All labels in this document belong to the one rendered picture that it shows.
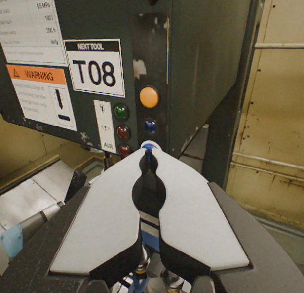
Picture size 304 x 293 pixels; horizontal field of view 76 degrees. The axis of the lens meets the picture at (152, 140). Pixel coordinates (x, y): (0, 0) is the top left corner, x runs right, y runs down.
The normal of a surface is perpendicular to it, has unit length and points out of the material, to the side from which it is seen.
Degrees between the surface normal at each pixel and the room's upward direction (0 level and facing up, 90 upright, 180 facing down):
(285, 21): 90
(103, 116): 90
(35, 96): 90
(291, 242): 0
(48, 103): 90
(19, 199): 24
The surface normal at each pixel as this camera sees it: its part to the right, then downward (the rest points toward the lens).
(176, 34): 0.63, 0.36
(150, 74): -0.48, 0.43
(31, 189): 0.33, -0.72
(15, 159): 0.88, 0.21
